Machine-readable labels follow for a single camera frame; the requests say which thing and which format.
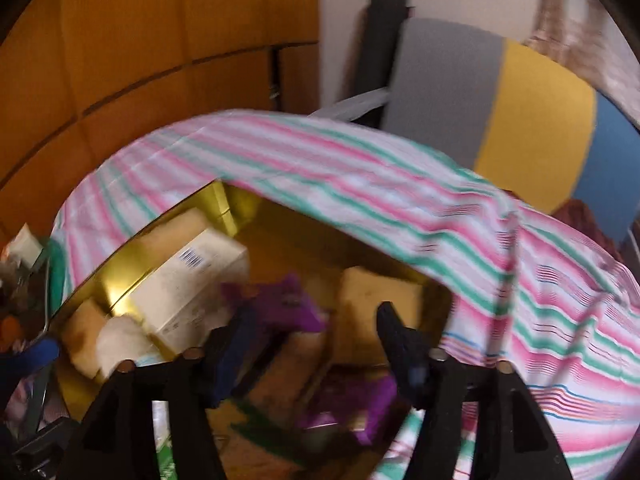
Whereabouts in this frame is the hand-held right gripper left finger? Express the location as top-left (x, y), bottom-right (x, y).
top-left (65, 305), bottom-right (261, 480)

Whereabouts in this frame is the red brown cloth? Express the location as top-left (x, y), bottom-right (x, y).
top-left (554, 198), bottom-right (628, 262)

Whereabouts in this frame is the gold tin box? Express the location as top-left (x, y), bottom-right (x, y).
top-left (44, 179), bottom-right (457, 480)

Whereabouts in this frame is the beige box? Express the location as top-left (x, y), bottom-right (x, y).
top-left (331, 266), bottom-right (427, 367)

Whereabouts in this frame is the small white carton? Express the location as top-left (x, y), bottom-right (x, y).
top-left (4, 224), bottom-right (43, 262)

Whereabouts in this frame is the grey yellow blue chair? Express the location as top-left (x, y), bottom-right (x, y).
top-left (307, 0), bottom-right (640, 261)

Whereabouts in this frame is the white box with barcode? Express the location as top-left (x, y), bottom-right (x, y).
top-left (131, 226), bottom-right (252, 355)

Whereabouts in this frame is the pink green striped cloth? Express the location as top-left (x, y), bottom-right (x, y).
top-left (50, 109), bottom-right (640, 480)

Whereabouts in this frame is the beige patterned curtain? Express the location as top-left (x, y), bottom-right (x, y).
top-left (522, 0), bottom-right (640, 128)

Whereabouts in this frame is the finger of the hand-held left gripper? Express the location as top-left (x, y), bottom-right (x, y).
top-left (0, 337), bottom-right (62, 387)

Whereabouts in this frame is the orange round object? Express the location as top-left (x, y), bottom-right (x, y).
top-left (0, 316), bottom-right (25, 348)

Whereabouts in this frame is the green marker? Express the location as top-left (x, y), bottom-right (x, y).
top-left (229, 402), bottom-right (303, 453)

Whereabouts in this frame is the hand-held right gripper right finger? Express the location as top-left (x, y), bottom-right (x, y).
top-left (376, 301), bottom-right (573, 480)

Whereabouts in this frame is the purple packet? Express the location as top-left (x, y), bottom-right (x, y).
top-left (299, 374), bottom-right (398, 447)
top-left (221, 271), bottom-right (328, 337)

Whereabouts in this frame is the wooden wardrobe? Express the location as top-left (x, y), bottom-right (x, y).
top-left (0, 0), bottom-right (322, 233)

